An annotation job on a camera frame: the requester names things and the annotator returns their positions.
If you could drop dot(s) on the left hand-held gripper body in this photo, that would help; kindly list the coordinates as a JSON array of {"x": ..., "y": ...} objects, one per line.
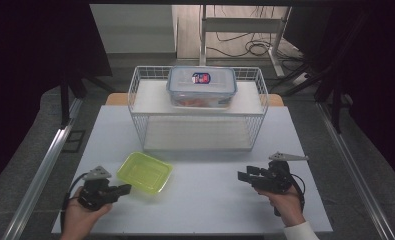
[{"x": 95, "y": 195}]

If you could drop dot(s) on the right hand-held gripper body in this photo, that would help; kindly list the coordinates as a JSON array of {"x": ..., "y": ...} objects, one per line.
[{"x": 276, "y": 178}]

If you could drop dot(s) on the green plastic tray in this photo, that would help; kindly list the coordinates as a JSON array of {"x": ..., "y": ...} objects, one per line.
[{"x": 144, "y": 172}]

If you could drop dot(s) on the clear food container blue lid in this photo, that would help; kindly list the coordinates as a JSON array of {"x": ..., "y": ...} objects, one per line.
[{"x": 201, "y": 86}]

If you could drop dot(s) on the person's left hand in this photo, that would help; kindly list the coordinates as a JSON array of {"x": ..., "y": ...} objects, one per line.
[{"x": 80, "y": 220}]

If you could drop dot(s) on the person's right hand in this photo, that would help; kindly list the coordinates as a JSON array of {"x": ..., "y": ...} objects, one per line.
[{"x": 285, "y": 206}]

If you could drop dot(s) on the person's white sleeve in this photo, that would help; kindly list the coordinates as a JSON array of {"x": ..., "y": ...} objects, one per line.
[{"x": 301, "y": 232}]

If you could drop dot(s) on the tan wooden board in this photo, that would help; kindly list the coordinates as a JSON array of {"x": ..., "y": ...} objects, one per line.
[{"x": 116, "y": 99}]

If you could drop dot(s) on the black tripod stand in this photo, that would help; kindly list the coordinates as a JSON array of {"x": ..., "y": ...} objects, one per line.
[
  {"x": 65, "y": 100},
  {"x": 335, "y": 100}
]

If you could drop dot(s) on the white power strip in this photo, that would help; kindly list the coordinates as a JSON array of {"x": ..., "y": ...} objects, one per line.
[{"x": 300, "y": 79}]

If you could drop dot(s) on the dark curtain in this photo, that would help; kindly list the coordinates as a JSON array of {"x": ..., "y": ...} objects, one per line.
[
  {"x": 378, "y": 66},
  {"x": 25, "y": 66}
]

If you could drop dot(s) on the white cabinet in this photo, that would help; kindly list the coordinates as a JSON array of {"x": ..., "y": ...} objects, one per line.
[{"x": 131, "y": 28}]

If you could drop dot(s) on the aluminium floor rail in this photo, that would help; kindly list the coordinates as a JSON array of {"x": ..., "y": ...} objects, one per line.
[
  {"x": 45, "y": 166},
  {"x": 351, "y": 166}
]

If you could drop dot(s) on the white metal desk frame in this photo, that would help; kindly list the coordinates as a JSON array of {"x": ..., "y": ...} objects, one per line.
[{"x": 241, "y": 25}]

